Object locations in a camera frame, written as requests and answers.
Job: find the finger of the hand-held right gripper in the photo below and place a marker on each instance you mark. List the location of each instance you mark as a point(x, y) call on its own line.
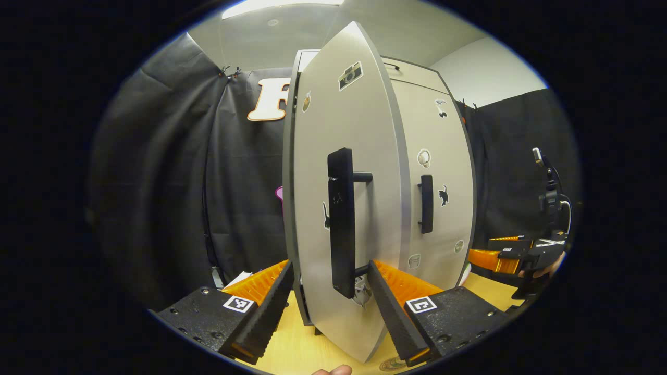
point(508, 255)
point(513, 244)

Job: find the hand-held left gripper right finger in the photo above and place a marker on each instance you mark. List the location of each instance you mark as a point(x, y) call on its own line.
point(393, 317)

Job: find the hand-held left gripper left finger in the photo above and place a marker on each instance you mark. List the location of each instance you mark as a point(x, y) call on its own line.
point(268, 312)

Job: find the white cabinet door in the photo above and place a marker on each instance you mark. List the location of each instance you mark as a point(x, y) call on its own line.
point(422, 135)
point(359, 120)

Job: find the white cabinet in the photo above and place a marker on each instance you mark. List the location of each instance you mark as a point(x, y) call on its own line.
point(287, 156)

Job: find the white flat object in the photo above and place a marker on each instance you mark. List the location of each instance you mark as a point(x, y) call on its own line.
point(241, 277)

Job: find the green striped object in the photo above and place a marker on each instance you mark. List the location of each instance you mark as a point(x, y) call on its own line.
point(465, 273)

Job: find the black backdrop cloth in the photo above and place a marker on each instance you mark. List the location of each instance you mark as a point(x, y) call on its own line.
point(167, 172)

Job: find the metal binder clip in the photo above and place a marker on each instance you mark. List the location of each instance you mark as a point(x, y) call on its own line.
point(237, 71)
point(225, 71)

